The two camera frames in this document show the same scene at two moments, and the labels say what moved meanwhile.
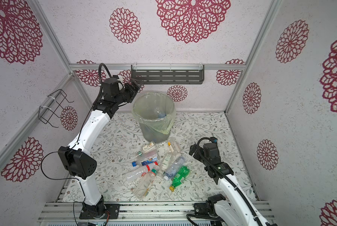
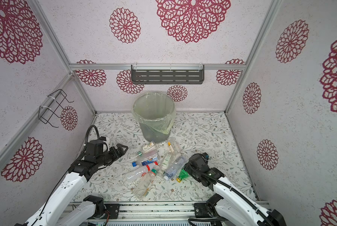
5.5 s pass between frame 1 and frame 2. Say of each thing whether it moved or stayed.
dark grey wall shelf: stayed
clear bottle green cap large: stayed
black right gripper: moved
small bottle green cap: stayed
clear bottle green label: stayed
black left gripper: moved
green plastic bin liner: stayed
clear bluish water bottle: stayed
